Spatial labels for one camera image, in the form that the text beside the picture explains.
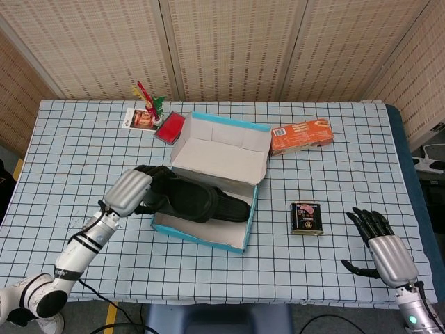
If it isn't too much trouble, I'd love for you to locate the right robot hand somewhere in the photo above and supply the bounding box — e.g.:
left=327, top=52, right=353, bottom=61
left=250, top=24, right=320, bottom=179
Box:
left=341, top=207, right=420, bottom=288

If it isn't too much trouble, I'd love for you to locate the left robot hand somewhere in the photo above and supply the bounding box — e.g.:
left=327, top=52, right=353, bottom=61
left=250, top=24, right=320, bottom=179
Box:
left=102, top=164, right=175, bottom=218

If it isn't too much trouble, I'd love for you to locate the black slipper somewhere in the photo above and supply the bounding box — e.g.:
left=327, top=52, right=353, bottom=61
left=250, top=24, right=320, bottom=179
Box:
left=142, top=168, right=218, bottom=223
left=208, top=194, right=252, bottom=223

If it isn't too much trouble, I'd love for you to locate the blue cardboard shoe box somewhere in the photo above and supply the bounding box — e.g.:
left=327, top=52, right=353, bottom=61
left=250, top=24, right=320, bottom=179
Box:
left=149, top=111, right=273, bottom=254

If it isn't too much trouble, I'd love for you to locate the white photo card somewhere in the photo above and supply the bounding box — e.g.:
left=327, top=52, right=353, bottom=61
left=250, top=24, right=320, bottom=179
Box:
left=121, top=108, right=159, bottom=133

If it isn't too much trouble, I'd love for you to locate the red flat box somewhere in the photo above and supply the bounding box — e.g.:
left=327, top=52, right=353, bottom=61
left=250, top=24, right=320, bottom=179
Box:
left=155, top=111, right=184, bottom=144

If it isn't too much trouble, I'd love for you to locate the black equipment case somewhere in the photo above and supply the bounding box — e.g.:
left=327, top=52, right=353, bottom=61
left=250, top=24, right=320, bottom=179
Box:
left=419, top=179, right=445, bottom=206

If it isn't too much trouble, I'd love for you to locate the colourful feather shuttlecock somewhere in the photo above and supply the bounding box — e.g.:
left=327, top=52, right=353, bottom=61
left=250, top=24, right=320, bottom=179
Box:
left=131, top=81, right=167, bottom=127

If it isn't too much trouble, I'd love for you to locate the black luncheon meat can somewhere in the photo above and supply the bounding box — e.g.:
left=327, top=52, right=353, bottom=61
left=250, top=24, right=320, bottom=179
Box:
left=290, top=201, right=325, bottom=236

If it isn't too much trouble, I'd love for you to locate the blue checked tablecloth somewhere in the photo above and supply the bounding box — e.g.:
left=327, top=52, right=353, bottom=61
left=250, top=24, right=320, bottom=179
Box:
left=0, top=99, right=435, bottom=307

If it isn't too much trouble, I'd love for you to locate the orange cardboard box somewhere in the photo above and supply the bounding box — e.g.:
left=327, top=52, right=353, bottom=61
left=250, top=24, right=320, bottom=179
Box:
left=269, top=118, right=334, bottom=157

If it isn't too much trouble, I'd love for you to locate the white sneaker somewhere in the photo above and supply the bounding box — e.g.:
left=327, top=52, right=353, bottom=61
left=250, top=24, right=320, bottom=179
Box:
left=36, top=312, right=65, bottom=334

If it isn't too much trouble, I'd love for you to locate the dark blue chair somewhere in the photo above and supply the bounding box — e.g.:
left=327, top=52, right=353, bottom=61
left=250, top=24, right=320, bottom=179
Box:
left=144, top=304, right=295, bottom=334

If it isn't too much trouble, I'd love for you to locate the beige woven folding screen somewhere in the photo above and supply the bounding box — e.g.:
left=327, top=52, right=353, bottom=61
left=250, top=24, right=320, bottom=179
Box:
left=0, top=0, right=445, bottom=147

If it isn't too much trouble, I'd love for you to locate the black floor cable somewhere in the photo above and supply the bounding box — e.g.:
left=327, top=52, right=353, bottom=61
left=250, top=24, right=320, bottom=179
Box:
left=300, top=314, right=366, bottom=334

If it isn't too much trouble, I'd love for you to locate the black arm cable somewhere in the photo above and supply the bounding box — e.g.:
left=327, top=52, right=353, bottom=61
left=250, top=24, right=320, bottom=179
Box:
left=76, top=277, right=157, bottom=334

